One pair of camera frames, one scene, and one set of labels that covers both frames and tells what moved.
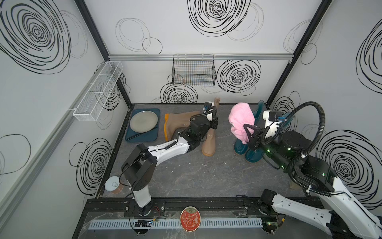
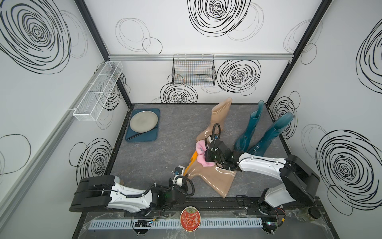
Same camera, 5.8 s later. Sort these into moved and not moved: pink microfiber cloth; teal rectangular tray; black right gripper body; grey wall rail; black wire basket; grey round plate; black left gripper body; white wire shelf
Moved: pink microfiber cloth; black left gripper body; black right gripper body
Not moved: grey round plate; white wire shelf; teal rectangular tray; grey wall rail; black wire basket
